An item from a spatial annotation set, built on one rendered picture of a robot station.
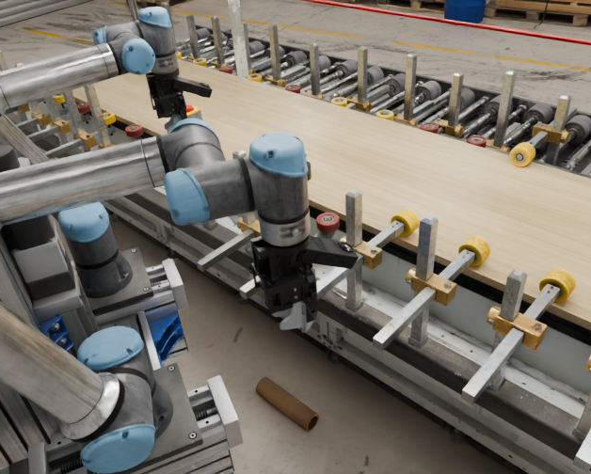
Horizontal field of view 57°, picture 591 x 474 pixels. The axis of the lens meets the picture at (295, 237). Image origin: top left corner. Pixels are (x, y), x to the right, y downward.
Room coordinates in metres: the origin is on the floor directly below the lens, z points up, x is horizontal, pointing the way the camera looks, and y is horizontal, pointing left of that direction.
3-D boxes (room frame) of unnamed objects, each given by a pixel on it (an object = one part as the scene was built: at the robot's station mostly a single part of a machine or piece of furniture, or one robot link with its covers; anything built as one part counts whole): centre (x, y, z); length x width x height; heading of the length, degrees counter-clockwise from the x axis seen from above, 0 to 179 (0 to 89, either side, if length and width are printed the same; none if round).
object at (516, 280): (0.98, -0.53, 0.87); 0.04 x 0.04 x 0.48; 44
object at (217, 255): (1.63, 0.18, 0.81); 0.44 x 0.03 x 0.04; 134
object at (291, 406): (1.47, 0.10, 0.04); 0.30 x 0.08 x 0.08; 44
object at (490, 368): (0.94, -0.54, 0.95); 0.50 x 0.04 x 0.04; 134
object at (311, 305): (0.65, -0.01, 1.40); 0.05 x 0.02 x 0.09; 20
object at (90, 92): (2.42, 0.87, 0.94); 0.04 x 0.04 x 0.48; 44
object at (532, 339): (0.97, -0.54, 0.95); 0.14 x 0.06 x 0.05; 44
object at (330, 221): (1.58, -0.12, 0.85); 0.08 x 0.08 x 0.11
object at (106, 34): (1.39, 0.39, 1.61); 0.11 x 0.11 x 0.08; 28
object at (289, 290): (0.66, 0.02, 1.46); 0.09 x 0.08 x 0.12; 110
